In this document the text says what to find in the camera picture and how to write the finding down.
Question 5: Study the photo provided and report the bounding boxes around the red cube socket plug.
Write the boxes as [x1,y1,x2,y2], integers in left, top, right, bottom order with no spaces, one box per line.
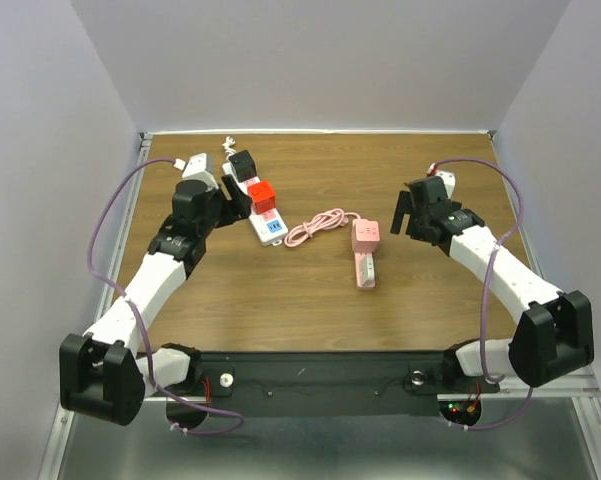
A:
[247,180,276,215]

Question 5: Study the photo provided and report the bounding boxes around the black cube socket plug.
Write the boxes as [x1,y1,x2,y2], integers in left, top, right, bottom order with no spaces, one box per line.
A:
[229,150,257,183]

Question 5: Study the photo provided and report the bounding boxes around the white multicolour power strip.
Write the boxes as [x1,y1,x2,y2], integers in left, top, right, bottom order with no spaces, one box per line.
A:
[221,160,287,248]

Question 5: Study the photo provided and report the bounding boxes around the pink power strip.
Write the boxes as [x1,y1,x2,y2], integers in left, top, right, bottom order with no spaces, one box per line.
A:
[351,218,380,290]

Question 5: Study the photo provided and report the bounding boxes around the pink cable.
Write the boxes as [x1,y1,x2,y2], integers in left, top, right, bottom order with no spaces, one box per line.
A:
[283,208,355,249]

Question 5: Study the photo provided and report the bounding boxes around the white plug adapter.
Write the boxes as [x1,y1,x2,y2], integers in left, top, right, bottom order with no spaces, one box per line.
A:
[357,254,375,284]

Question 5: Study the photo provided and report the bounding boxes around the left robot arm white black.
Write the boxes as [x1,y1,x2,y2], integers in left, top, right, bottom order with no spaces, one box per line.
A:
[59,175,251,425]

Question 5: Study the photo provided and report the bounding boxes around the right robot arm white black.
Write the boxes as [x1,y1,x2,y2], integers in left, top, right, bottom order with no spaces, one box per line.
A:
[391,172,594,390]

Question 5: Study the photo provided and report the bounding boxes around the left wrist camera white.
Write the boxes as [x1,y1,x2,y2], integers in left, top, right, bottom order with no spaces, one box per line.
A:
[181,152,218,190]

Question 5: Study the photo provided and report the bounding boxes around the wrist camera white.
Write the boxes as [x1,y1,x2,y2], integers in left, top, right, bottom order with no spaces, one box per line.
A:
[181,152,218,190]
[427,163,456,199]

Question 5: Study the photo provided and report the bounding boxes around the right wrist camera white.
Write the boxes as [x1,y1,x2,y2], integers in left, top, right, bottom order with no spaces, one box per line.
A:
[427,163,456,199]

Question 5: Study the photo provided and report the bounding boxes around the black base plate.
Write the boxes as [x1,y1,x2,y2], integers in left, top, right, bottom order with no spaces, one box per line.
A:
[194,350,499,418]

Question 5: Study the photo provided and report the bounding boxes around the aluminium frame rail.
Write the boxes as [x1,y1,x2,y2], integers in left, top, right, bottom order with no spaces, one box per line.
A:
[62,372,601,401]

